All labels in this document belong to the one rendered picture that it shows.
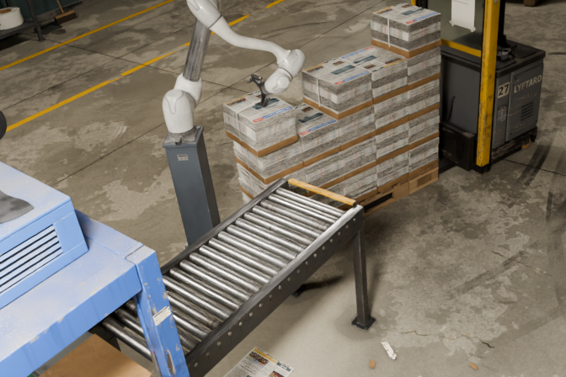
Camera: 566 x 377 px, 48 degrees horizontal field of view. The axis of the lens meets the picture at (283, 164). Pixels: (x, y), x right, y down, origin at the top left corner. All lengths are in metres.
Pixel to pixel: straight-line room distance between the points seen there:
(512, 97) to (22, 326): 3.89
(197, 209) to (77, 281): 2.04
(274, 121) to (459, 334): 1.57
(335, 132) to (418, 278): 1.04
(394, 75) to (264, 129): 1.02
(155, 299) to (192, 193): 1.87
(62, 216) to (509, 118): 3.75
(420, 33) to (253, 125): 1.32
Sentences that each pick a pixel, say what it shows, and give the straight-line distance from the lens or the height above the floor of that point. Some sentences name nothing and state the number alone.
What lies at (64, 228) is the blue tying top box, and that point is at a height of 1.67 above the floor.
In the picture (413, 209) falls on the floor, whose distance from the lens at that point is 4.59.
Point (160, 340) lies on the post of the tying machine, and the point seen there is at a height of 1.23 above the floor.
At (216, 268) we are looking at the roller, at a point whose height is 0.80.
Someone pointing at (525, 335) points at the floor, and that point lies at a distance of 3.77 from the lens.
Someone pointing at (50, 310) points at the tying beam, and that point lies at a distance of 1.86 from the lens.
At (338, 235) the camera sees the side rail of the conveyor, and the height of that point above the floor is 0.77.
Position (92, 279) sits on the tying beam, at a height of 1.55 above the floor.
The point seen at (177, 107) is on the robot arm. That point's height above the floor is 1.21.
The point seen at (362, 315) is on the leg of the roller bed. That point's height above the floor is 0.07.
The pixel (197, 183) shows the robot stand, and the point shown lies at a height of 0.72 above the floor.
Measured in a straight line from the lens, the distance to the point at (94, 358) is 2.77.
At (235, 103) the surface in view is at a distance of 3.85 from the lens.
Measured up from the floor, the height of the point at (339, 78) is 1.07.
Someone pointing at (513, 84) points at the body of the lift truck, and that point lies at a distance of 4.89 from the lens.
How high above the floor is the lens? 2.69
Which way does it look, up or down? 31 degrees down
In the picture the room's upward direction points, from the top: 7 degrees counter-clockwise
